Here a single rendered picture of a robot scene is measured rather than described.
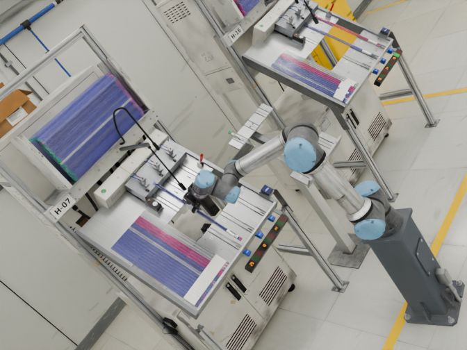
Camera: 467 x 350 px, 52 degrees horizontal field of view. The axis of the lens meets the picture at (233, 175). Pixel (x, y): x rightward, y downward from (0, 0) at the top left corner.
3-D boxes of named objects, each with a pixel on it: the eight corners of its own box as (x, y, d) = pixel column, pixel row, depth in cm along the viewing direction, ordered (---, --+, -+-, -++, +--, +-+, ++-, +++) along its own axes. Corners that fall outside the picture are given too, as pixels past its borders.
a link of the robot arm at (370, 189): (389, 195, 205) (376, 172, 200) (390, 217, 195) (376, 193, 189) (363, 203, 211) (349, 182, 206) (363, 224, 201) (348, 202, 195)
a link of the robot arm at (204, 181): (212, 189, 192) (193, 180, 191) (208, 199, 201) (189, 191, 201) (219, 173, 195) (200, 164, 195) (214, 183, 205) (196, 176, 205)
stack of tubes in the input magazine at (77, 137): (146, 112, 247) (111, 70, 236) (76, 181, 223) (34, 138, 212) (135, 116, 257) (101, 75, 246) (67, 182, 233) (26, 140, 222)
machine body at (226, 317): (302, 282, 295) (248, 212, 269) (240, 382, 262) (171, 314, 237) (236, 268, 346) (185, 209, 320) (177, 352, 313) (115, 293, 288)
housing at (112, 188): (170, 150, 265) (168, 135, 253) (110, 214, 242) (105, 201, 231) (159, 144, 268) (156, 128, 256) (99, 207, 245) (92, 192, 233)
